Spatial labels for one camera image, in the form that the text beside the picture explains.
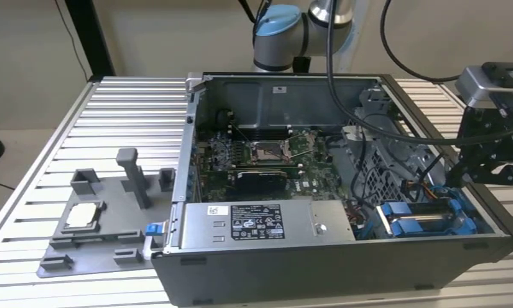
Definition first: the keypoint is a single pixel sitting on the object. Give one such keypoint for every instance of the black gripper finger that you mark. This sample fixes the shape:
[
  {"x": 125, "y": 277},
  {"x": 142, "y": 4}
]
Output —
[
  {"x": 503, "y": 173},
  {"x": 465, "y": 170}
]

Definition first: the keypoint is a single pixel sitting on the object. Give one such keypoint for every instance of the hard disk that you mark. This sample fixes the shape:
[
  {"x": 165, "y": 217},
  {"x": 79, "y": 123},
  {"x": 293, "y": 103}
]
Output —
[{"x": 423, "y": 218}]

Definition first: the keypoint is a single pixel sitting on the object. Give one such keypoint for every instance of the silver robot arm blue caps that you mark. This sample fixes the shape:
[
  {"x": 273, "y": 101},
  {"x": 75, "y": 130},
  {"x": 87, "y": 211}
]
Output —
[{"x": 282, "y": 41}]

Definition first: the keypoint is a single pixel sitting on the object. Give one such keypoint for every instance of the grey metal disk bay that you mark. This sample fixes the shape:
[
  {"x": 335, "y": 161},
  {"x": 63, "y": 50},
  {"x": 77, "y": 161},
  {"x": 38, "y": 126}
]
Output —
[{"x": 381, "y": 154}]

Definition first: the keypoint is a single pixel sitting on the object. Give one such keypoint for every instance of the green motherboard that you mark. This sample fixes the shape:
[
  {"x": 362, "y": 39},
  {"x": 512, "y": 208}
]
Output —
[{"x": 317, "y": 173}]

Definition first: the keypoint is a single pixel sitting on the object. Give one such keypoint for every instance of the grey power supply unit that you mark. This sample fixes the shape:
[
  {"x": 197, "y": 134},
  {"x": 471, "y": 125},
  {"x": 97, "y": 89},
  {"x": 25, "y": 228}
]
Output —
[{"x": 299, "y": 224}]

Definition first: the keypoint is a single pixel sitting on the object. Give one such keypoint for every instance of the CPU socket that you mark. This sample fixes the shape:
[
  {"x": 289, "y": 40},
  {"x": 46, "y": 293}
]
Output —
[{"x": 273, "y": 152}]

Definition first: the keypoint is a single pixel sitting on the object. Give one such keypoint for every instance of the black graphics card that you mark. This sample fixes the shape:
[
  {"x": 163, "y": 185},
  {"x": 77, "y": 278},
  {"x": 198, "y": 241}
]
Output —
[{"x": 259, "y": 183}]

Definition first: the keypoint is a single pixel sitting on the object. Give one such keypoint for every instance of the black open PC case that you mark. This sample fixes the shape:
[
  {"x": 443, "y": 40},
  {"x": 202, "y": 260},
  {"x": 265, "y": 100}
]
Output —
[{"x": 282, "y": 276}]

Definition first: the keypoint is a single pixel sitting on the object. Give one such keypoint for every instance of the blue latch tab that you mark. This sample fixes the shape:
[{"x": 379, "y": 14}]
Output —
[{"x": 154, "y": 229}]

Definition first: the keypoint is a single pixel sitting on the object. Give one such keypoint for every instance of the grey parts rack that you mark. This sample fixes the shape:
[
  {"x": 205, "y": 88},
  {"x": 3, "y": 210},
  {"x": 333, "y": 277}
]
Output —
[{"x": 111, "y": 199}]

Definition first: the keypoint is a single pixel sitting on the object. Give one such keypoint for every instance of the silver CPU chip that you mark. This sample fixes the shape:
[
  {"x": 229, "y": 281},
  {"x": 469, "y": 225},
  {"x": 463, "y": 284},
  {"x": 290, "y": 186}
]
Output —
[{"x": 83, "y": 215}]

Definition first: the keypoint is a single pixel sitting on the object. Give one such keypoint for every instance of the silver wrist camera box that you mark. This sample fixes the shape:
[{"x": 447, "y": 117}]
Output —
[{"x": 479, "y": 86}]

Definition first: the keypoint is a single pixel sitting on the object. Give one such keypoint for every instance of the black upright frame post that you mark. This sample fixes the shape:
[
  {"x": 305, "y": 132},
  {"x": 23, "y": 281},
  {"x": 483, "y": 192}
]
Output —
[{"x": 90, "y": 38}]

